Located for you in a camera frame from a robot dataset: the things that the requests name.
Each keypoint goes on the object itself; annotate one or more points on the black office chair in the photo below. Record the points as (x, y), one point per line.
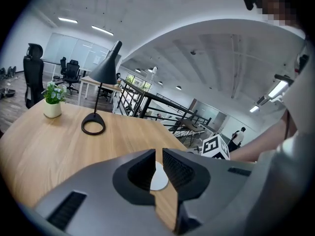
(63, 65)
(71, 74)
(33, 77)

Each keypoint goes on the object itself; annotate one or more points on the potted plant in white pot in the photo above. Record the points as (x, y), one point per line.
(53, 107)

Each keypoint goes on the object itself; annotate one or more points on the white round plate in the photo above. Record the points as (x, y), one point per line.
(158, 178)

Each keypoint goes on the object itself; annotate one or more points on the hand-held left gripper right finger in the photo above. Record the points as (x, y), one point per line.
(216, 193)

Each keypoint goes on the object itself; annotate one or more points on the black desk lamp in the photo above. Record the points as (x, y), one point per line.
(104, 70)

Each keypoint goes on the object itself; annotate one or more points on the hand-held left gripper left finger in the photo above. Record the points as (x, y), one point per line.
(98, 200)

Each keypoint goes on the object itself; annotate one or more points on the black metal railing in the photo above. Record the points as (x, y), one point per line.
(147, 104)

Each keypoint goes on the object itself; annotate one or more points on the light wooden table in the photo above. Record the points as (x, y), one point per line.
(98, 81)

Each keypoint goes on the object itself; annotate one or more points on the ceiling light strip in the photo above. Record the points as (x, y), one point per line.
(68, 20)
(102, 30)

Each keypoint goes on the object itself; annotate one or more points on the dark wooden side table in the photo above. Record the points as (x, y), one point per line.
(190, 125)

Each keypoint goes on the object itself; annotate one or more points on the grey desk with white legs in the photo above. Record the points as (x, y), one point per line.
(53, 62)

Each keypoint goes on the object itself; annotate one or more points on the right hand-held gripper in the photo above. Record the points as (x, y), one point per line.
(212, 146)

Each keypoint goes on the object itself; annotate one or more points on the person's beige shirt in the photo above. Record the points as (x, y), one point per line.
(302, 95)

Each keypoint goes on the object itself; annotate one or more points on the person's right forearm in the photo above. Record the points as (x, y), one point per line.
(258, 146)

